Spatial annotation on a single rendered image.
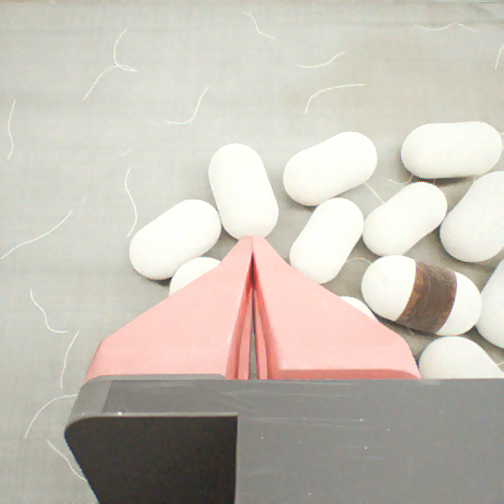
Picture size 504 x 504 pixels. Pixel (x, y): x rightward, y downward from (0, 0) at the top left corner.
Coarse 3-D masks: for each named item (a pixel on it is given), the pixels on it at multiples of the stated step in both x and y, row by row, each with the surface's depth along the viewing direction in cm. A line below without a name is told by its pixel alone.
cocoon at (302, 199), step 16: (320, 144) 14; (336, 144) 13; (352, 144) 13; (368, 144) 13; (304, 160) 13; (320, 160) 13; (336, 160) 13; (352, 160) 13; (368, 160) 13; (288, 176) 14; (304, 176) 13; (320, 176) 13; (336, 176) 13; (352, 176) 13; (368, 176) 14; (288, 192) 14; (304, 192) 13; (320, 192) 13; (336, 192) 14
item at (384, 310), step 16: (400, 256) 13; (368, 272) 13; (384, 272) 12; (400, 272) 12; (368, 288) 13; (384, 288) 12; (400, 288) 12; (464, 288) 12; (368, 304) 13; (384, 304) 12; (400, 304) 12; (464, 304) 12; (480, 304) 12; (448, 320) 12; (464, 320) 12
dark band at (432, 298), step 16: (416, 272) 12; (432, 272) 12; (448, 272) 12; (416, 288) 12; (432, 288) 12; (448, 288) 12; (416, 304) 12; (432, 304) 12; (448, 304) 12; (400, 320) 12; (416, 320) 12; (432, 320) 12
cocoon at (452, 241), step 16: (496, 176) 13; (480, 192) 13; (496, 192) 13; (464, 208) 13; (480, 208) 13; (496, 208) 13; (448, 224) 13; (464, 224) 13; (480, 224) 13; (496, 224) 13; (448, 240) 13; (464, 240) 13; (480, 240) 13; (496, 240) 13; (464, 256) 13; (480, 256) 13
